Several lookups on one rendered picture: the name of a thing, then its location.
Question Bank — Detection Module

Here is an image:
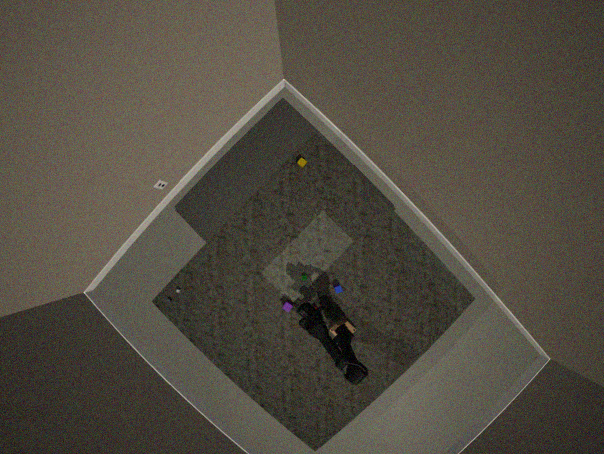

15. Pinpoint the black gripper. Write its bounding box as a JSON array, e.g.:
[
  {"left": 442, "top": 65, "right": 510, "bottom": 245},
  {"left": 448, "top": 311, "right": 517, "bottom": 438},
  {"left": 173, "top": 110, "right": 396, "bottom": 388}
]
[{"left": 299, "top": 298, "right": 333, "bottom": 331}]

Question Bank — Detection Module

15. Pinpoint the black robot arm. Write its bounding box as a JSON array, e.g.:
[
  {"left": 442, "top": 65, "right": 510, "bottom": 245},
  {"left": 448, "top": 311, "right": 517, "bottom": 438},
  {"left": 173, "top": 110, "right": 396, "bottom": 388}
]
[{"left": 296, "top": 302, "right": 368, "bottom": 385}]

